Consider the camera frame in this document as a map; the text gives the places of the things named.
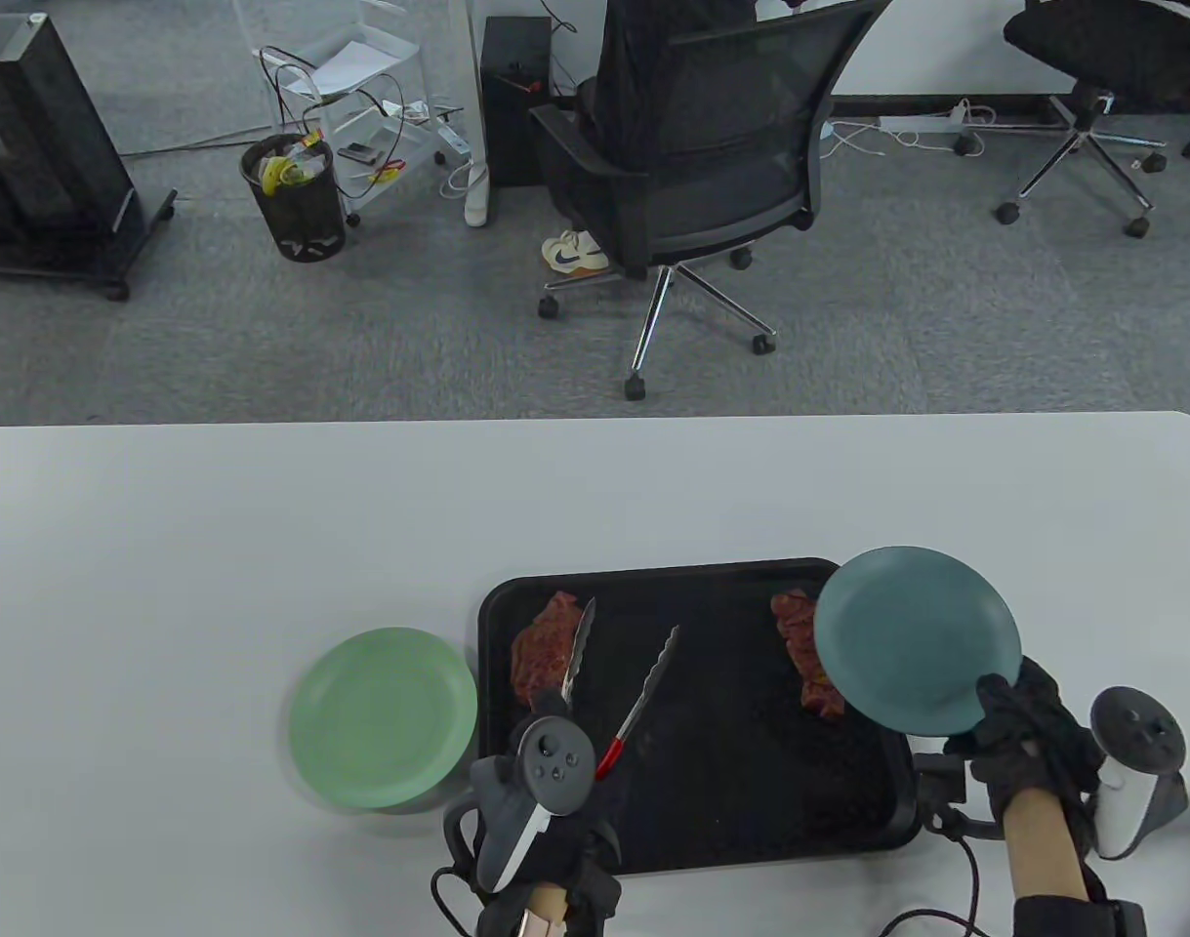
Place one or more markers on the person's right hand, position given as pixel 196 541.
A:
pixel 1039 742

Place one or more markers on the person's left hand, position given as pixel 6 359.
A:
pixel 594 859

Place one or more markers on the person's left fingers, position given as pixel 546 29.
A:
pixel 550 705

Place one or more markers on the person's right thumb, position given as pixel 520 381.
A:
pixel 997 699

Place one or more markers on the dark teal plate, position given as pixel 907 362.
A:
pixel 912 639

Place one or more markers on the person's left forearm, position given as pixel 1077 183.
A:
pixel 544 913

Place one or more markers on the person's right forearm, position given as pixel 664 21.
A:
pixel 1044 849

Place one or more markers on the raw steak piece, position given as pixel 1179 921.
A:
pixel 541 654
pixel 800 644

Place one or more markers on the grey controller on left hand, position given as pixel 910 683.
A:
pixel 551 756

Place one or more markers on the grey controller on hand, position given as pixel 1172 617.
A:
pixel 551 756
pixel 1136 761

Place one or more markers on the grey controller on right hand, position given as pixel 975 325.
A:
pixel 1136 761

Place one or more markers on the light green plate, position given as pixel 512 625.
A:
pixel 385 717

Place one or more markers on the black tray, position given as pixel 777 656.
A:
pixel 731 771

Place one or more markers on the white sneakers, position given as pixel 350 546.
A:
pixel 573 252

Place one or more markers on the white power strip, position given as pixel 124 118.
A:
pixel 922 121
pixel 475 195

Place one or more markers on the black mesh trash bin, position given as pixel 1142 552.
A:
pixel 297 200

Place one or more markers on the black mesh office chair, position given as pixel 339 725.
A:
pixel 712 156

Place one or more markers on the black computer tower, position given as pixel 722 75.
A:
pixel 514 107

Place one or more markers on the black cabinet on wheels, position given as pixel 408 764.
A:
pixel 38 166

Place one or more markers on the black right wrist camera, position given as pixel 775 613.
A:
pixel 946 791

